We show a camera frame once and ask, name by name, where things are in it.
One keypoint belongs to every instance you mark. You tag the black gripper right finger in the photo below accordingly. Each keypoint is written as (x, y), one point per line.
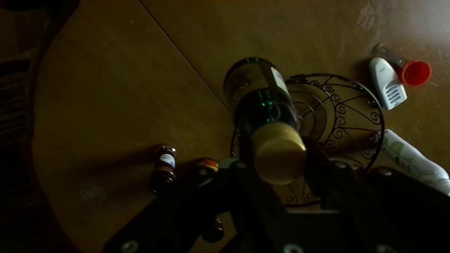
(385, 212)

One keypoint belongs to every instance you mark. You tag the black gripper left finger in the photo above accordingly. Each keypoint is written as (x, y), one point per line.
(162, 227)

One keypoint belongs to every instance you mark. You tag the green bottle with yellow cap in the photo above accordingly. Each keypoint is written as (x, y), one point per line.
(266, 122)

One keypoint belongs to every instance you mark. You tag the white tube bottle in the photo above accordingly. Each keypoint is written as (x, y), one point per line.
(414, 164)

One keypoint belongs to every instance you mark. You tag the dark jar white label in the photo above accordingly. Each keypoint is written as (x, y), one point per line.
(163, 171)

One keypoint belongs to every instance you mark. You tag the white plastic device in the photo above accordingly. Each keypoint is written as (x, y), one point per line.
(391, 92)

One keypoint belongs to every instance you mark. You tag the red plastic cup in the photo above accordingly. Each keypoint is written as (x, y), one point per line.
(415, 72)

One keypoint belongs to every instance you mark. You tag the black wire basket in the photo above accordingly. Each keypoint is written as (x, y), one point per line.
(340, 116)

